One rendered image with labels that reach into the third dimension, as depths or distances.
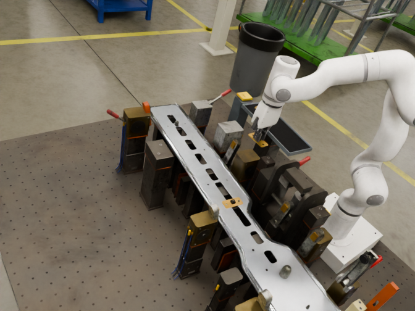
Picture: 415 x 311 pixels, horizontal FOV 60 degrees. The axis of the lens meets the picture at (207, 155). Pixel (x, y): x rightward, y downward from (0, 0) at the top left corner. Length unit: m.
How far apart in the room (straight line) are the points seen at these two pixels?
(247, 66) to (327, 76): 2.86
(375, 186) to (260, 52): 2.67
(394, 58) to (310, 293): 0.80
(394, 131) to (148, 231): 1.08
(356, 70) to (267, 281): 0.74
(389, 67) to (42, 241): 1.43
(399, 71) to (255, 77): 2.93
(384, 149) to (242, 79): 2.84
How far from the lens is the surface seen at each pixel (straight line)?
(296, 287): 1.31
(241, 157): 1.54
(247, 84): 4.15
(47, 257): 1.59
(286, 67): 1.21
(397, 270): 2.05
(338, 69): 1.25
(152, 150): 1.54
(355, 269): 1.29
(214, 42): 5.12
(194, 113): 1.84
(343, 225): 1.76
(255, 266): 1.29
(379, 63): 1.27
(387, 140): 1.46
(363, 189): 1.54
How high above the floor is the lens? 2.02
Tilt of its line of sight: 39 degrees down
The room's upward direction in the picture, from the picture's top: 16 degrees clockwise
